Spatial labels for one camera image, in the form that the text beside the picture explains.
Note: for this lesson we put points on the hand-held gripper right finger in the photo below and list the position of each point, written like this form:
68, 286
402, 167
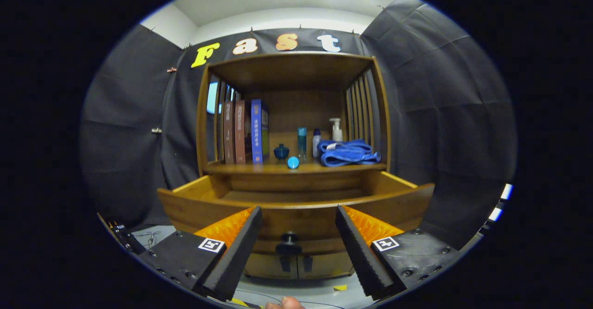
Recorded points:
359, 253

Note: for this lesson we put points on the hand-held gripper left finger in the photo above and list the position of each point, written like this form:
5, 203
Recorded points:
238, 253

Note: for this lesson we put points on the wooden drawer with black knob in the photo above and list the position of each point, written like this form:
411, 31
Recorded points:
301, 218

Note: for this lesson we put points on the blue cosmetic tube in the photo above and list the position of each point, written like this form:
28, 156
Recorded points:
293, 162

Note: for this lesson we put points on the wooden cabinet door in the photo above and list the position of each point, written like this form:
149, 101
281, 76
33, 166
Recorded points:
264, 267
329, 266

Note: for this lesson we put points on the wooden countertop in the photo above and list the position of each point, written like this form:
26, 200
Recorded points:
315, 167

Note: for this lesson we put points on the wooden cabinet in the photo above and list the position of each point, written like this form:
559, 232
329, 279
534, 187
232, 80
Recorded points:
296, 72

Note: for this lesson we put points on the blue folded towel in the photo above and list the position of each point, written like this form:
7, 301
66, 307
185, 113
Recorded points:
347, 154

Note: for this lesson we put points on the white bottle with dark cap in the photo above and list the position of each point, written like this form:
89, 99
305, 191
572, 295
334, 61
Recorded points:
316, 144

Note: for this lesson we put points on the brown book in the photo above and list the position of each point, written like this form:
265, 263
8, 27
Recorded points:
229, 133
240, 133

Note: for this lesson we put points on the blue book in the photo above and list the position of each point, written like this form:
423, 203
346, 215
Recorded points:
256, 133

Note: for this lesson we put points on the white pump bottle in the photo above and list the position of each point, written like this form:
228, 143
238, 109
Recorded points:
337, 133

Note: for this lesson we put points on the teal glass bottle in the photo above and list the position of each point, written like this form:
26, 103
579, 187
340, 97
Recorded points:
301, 142

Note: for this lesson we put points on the black backdrop cloth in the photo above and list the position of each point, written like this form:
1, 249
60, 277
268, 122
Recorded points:
440, 114

